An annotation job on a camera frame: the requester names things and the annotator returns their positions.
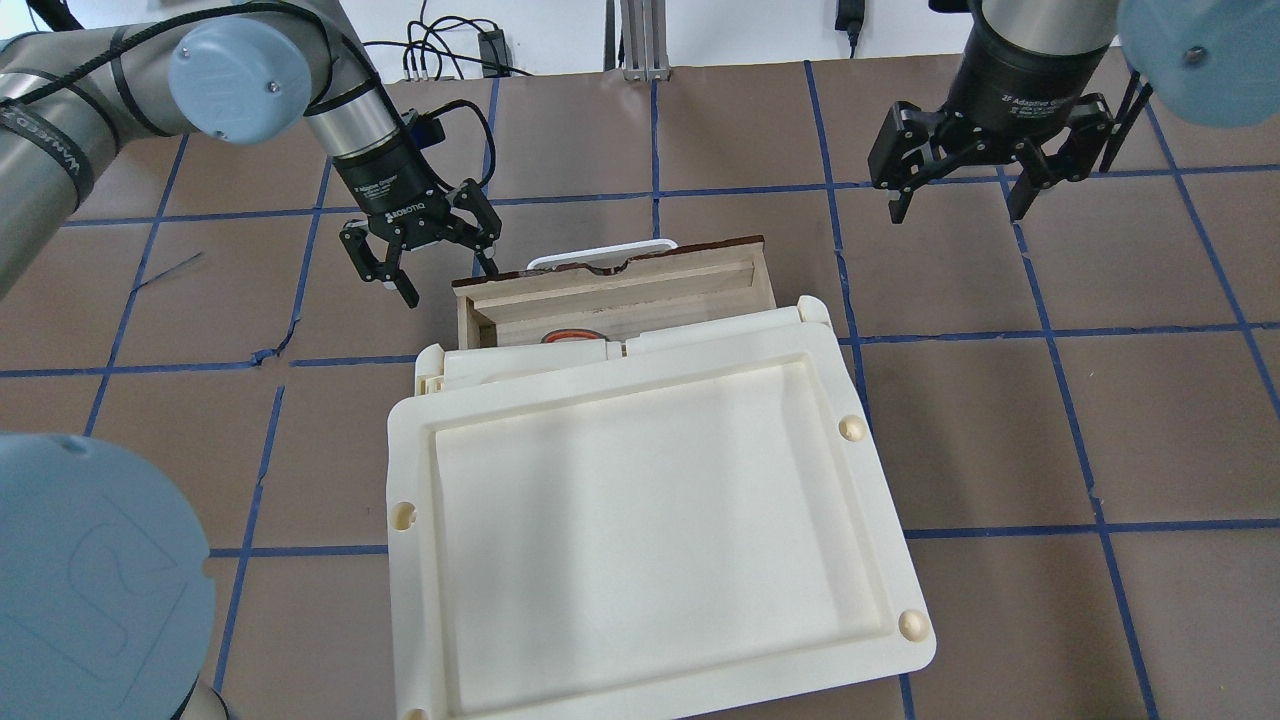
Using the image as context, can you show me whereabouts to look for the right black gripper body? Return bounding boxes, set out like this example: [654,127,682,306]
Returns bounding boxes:
[867,95,1115,190]

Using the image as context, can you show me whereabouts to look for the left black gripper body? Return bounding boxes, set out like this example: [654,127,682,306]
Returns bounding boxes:
[340,178,500,272]

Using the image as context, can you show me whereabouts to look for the wooden drawer with white handle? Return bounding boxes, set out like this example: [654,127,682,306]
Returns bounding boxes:
[453,236,777,350]

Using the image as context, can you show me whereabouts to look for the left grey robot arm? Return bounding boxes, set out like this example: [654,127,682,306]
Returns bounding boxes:
[1,1,502,306]

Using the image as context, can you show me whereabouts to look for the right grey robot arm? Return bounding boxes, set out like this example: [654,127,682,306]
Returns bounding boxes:
[868,1,1279,224]

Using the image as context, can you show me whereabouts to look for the cream plastic box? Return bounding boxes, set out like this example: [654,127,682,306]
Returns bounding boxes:
[411,295,832,397]

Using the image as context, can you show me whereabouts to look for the black power adapter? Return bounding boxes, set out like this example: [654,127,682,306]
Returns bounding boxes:
[477,28,509,76]

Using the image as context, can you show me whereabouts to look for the cream plastic tray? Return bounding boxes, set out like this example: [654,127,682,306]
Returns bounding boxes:
[387,316,938,719]

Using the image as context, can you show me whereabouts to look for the aluminium frame post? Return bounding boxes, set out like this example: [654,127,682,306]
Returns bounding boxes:
[603,1,671,82]

